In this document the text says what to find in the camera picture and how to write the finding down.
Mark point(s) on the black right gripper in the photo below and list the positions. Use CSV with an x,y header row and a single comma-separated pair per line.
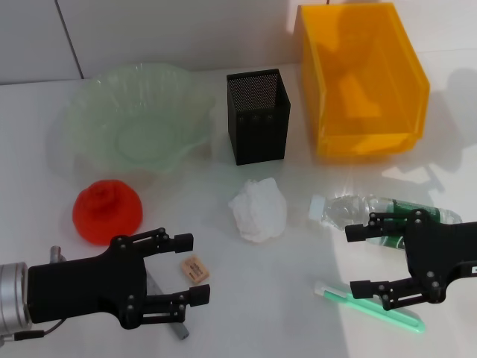
x,y
439,246

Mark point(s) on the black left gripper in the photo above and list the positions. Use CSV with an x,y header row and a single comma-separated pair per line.
x,y
85,287

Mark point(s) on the clear green-label water bottle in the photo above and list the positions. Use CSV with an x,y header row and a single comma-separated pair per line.
x,y
343,212

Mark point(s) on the white paper ball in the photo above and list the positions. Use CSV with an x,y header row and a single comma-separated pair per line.
x,y
259,210

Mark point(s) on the red-orange toy orange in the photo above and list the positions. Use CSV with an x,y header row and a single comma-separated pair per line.
x,y
108,212

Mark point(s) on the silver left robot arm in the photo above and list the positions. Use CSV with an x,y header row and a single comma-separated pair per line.
x,y
13,294

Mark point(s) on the beige eraser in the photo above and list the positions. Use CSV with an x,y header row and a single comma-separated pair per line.
x,y
195,269

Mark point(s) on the grey marker pen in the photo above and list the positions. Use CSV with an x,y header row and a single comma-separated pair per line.
x,y
180,330

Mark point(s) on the black mesh pen holder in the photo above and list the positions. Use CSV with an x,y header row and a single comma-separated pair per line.
x,y
257,130

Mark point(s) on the pale green glass fruit plate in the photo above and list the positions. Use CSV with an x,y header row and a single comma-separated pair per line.
x,y
134,115

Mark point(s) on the yellow plastic bin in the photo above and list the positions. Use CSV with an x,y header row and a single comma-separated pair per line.
x,y
372,141

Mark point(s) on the silver left wrist pin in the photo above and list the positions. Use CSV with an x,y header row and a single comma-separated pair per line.
x,y
56,254

